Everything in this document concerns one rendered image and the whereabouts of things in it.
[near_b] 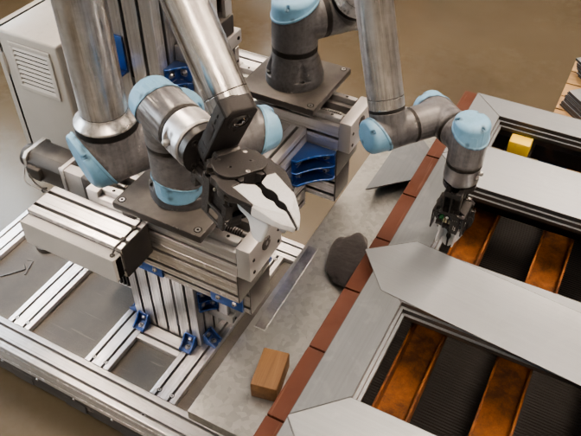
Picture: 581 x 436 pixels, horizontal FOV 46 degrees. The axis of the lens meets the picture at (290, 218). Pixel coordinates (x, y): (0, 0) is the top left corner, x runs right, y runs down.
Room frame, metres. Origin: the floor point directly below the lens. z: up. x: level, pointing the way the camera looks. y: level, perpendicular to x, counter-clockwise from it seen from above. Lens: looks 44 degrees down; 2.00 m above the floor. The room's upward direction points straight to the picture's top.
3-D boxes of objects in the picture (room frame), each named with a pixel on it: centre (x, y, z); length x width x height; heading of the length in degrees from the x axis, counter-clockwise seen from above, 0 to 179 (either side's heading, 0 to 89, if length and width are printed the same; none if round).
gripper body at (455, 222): (1.10, -0.36, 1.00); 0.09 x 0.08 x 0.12; 152
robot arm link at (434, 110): (1.19, -0.30, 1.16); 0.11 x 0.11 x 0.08; 25
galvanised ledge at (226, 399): (1.31, -0.17, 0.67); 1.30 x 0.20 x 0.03; 152
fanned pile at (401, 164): (1.61, -0.36, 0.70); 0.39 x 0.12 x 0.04; 152
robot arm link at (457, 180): (1.11, -0.36, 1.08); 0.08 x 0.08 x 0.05
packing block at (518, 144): (1.57, -0.66, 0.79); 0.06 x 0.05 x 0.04; 62
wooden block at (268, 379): (0.86, 0.04, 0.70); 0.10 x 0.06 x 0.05; 164
